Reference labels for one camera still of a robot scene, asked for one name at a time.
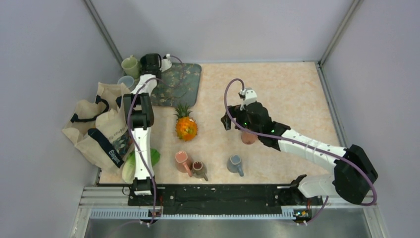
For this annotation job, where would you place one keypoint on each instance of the salmon pink mug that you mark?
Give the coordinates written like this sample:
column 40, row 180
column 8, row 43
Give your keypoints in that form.
column 248, row 138

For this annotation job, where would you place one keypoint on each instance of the pink mug with handle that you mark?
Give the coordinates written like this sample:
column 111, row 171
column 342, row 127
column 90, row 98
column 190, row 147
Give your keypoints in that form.
column 183, row 163

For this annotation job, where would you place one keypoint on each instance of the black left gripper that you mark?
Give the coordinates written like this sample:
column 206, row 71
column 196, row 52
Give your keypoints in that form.
column 143, row 69

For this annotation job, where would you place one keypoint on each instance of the light green mug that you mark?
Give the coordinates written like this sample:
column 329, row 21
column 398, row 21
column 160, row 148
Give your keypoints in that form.
column 131, row 67

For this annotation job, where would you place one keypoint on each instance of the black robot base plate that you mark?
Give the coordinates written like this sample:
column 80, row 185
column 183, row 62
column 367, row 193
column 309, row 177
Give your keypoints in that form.
column 224, row 199

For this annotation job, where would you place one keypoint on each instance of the floral dark green tray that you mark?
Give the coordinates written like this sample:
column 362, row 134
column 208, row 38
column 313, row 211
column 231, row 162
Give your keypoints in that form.
column 183, row 81

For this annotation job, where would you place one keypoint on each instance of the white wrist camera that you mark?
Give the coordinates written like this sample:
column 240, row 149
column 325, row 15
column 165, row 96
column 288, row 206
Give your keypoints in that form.
column 166, row 63
column 248, row 95

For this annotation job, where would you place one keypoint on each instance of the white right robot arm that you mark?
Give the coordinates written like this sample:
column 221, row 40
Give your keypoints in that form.
column 351, row 174

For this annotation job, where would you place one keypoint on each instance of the beige canvas tote bag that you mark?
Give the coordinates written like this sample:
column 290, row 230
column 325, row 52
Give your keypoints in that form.
column 99, row 130

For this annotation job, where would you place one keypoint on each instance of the orange toy pineapple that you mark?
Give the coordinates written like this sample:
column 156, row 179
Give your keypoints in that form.
column 186, row 127

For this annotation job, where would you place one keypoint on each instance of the blue grey mug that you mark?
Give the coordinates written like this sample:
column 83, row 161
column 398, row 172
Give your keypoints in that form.
column 234, row 165

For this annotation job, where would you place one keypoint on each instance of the small brown mug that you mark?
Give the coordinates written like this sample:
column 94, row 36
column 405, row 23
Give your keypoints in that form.
column 199, row 170

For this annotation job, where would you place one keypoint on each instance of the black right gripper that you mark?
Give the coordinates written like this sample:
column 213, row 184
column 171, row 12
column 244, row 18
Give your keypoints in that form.
column 237, row 113

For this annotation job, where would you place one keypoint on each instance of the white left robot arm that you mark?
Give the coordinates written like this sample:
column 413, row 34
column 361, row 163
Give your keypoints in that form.
column 140, row 119

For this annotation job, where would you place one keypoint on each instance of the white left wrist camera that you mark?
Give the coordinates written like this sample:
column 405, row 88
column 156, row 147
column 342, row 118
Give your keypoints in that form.
column 166, row 63

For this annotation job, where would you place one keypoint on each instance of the green toy lettuce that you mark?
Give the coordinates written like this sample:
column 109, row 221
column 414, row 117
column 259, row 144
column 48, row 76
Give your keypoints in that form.
column 128, row 169

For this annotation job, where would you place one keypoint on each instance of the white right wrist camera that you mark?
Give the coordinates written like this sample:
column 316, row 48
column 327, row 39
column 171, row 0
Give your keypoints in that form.
column 248, row 95

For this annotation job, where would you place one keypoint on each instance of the clear light blue cup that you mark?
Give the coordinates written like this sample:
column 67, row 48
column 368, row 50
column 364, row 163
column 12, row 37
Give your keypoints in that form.
column 128, row 81

